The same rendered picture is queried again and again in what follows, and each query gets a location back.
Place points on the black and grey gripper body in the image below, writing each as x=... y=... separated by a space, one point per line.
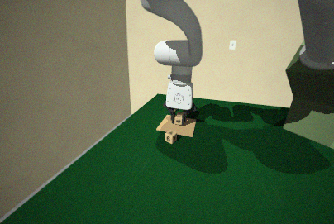
x=179 y=95

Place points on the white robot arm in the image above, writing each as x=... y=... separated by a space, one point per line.
x=317 y=17

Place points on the beige flat mat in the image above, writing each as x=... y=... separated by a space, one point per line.
x=186 y=129

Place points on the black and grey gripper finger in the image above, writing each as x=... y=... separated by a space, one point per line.
x=186 y=112
x=172 y=112

